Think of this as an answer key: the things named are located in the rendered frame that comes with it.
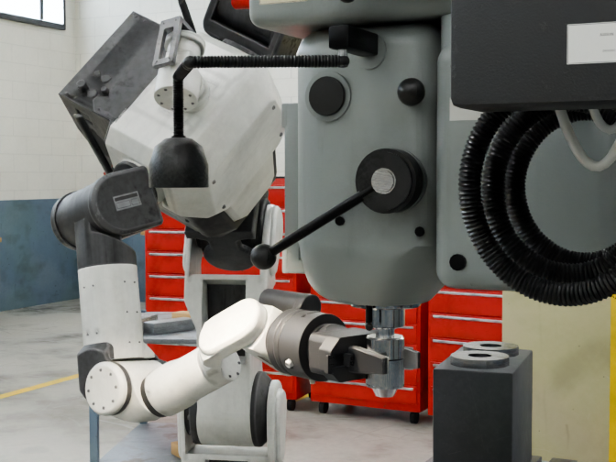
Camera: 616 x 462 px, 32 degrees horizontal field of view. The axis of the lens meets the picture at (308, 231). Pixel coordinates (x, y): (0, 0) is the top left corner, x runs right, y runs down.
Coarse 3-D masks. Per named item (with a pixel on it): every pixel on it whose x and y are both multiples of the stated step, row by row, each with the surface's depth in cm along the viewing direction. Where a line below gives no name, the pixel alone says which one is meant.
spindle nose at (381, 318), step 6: (378, 312) 126; (384, 312) 126; (390, 312) 126; (396, 312) 126; (402, 312) 127; (378, 318) 126; (384, 318) 126; (390, 318) 126; (396, 318) 126; (402, 318) 127; (378, 324) 126; (384, 324) 126; (390, 324) 126; (396, 324) 126; (402, 324) 127
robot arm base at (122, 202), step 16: (112, 176) 160; (128, 176) 162; (144, 176) 164; (96, 192) 158; (112, 192) 160; (128, 192) 161; (144, 192) 163; (96, 208) 157; (112, 208) 159; (128, 208) 161; (144, 208) 162; (96, 224) 159; (112, 224) 158; (128, 224) 160; (144, 224) 162; (160, 224) 164; (64, 240) 168
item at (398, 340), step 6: (366, 336) 128; (372, 336) 127; (378, 336) 127; (396, 336) 127; (402, 336) 128; (366, 342) 128; (372, 342) 127; (378, 342) 126; (384, 342) 126; (390, 342) 126; (396, 342) 126; (402, 342) 127
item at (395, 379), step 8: (376, 352) 126; (384, 352) 126; (392, 352) 126; (400, 352) 127; (392, 360) 126; (400, 360) 127; (392, 368) 126; (400, 368) 127; (368, 376) 127; (376, 376) 126; (384, 376) 126; (392, 376) 126; (400, 376) 127; (368, 384) 127; (376, 384) 126; (384, 384) 126; (392, 384) 126; (400, 384) 127
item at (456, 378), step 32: (480, 352) 165; (512, 352) 169; (448, 384) 158; (480, 384) 157; (512, 384) 155; (448, 416) 158; (480, 416) 157; (512, 416) 156; (448, 448) 159; (480, 448) 157; (512, 448) 156
